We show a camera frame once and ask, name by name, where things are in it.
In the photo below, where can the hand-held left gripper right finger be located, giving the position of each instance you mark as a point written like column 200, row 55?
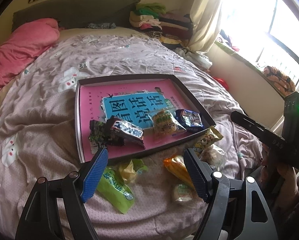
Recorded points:
column 197, row 175

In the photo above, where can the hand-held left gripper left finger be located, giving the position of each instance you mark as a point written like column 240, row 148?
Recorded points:
column 94, row 177

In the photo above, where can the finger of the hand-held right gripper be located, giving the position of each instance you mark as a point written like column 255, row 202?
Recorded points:
column 247, row 125

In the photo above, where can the orange long cracker packet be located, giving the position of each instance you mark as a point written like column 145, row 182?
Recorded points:
column 175, row 167

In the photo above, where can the light green long snack packet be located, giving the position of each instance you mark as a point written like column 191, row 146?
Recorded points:
column 114, row 190

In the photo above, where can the small green-label round cake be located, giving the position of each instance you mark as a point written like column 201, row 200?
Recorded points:
column 182, row 193

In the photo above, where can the clear round cake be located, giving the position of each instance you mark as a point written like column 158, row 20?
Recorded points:
column 214, row 157

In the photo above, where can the yellow-green clear pastry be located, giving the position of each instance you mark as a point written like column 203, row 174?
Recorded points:
column 129, row 171

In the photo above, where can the yellow cartoon snack packet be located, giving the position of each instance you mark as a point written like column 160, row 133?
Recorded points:
column 209, row 137

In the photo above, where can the dark green pea snack packet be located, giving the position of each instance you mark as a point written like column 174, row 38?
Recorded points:
column 97, row 132

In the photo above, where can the dark shallow cardboard box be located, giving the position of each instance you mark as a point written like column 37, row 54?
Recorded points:
column 154, row 150

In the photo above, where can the blue cookie packet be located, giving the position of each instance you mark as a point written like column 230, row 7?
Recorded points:
column 192, row 121

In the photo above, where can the brown chocolate bar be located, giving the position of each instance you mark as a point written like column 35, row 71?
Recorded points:
column 127, row 131

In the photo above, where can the clear green-print pastry packet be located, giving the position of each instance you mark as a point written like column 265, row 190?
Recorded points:
column 164, row 122

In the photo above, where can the person's right hand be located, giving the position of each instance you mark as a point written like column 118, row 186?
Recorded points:
column 288, row 180

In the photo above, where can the red plastic bag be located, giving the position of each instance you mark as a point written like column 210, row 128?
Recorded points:
column 222, row 82

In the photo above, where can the orange patterned cushion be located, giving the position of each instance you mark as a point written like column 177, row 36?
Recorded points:
column 279, row 80

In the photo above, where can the green windowsill mat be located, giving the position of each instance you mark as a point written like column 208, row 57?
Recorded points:
column 242, row 57

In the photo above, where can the pink and blue book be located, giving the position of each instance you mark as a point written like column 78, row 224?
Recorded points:
column 129, row 105

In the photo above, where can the white crumpled cloth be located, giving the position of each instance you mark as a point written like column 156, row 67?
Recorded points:
column 197, row 58

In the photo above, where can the clothes heap on windowsill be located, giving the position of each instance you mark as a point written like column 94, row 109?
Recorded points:
column 228, row 41

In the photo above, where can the window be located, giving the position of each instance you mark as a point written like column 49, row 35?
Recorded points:
column 252, row 17

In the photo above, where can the cream curtain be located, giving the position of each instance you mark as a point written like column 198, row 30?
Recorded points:
column 207, row 17

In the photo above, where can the pile of folded clothes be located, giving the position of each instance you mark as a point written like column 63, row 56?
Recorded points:
column 169, row 25

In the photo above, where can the pink duvet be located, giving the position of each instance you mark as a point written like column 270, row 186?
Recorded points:
column 17, row 50

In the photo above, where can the dark patterned cloth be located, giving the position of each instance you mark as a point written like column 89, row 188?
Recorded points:
column 102, row 25

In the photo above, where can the dark grey headboard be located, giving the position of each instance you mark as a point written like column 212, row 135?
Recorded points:
column 77, row 12

